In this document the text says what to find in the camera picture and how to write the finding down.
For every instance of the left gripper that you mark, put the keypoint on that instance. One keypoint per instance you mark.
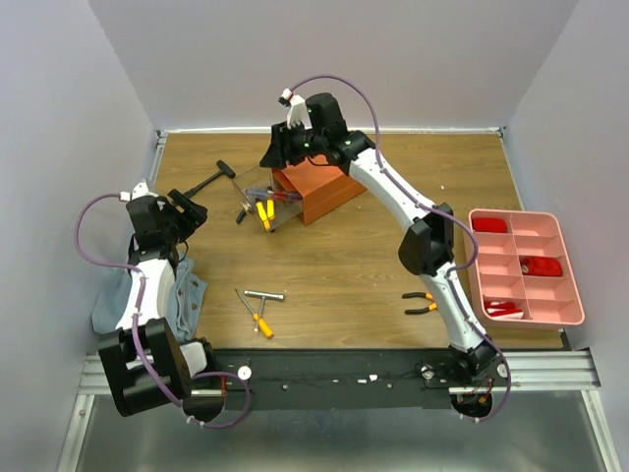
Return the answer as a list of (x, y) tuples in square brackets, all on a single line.
[(198, 213)]

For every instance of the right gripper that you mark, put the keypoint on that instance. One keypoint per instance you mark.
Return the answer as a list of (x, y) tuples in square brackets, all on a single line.
[(280, 143)]

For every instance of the red handled screwdriver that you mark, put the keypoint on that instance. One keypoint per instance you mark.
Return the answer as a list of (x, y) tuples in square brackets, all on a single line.
[(286, 196)]

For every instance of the grey handled screwdriver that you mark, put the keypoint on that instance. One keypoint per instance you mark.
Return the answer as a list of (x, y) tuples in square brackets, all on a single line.
[(256, 193)]

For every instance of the orange drawer cabinet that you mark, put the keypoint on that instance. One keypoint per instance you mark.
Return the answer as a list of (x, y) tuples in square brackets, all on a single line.
[(322, 188)]

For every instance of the small yellow handled screwdriver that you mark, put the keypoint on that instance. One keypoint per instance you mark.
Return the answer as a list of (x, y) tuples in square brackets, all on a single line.
[(270, 209)]

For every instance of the clear top drawer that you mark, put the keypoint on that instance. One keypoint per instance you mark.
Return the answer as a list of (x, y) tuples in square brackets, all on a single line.
[(273, 180)]

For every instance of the metal T-handle wrench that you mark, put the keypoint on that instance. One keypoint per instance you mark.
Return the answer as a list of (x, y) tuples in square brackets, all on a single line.
[(263, 297)]

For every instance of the orange handled screwdriver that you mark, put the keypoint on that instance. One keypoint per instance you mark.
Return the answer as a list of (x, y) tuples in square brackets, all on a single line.
[(260, 325)]

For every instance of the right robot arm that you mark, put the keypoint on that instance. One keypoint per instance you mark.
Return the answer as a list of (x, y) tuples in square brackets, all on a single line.
[(315, 126)]

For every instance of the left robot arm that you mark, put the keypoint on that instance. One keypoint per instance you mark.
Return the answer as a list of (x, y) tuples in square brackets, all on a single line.
[(144, 364)]

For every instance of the black rubber mallet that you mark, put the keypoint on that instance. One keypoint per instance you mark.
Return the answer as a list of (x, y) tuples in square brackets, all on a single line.
[(223, 169)]

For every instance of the blue cloth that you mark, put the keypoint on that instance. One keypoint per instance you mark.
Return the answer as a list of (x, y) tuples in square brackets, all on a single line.
[(184, 301)]

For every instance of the red item top compartment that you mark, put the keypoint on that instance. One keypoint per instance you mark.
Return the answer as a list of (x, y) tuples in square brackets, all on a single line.
[(490, 225)]

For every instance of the pink compartment tray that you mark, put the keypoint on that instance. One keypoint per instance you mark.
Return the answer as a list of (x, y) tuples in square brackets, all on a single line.
[(496, 275)]

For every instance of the red white item in tray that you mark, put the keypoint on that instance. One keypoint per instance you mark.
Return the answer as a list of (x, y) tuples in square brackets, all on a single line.
[(503, 310)]

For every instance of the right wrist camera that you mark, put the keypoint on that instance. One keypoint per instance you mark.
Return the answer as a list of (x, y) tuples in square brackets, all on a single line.
[(297, 110)]

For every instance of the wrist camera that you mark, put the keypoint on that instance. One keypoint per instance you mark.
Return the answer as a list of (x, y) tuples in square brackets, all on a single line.
[(297, 110), (140, 190)]

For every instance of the blue handled cutting pliers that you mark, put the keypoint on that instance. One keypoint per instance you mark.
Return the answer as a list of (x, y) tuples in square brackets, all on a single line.
[(241, 216)]

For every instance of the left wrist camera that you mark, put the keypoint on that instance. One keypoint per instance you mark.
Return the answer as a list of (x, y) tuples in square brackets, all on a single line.
[(140, 190)]

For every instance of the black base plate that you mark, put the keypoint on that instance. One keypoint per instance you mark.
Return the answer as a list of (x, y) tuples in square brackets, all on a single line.
[(354, 378)]

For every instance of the aluminium rail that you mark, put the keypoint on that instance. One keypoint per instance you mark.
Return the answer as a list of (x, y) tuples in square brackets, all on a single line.
[(556, 370)]

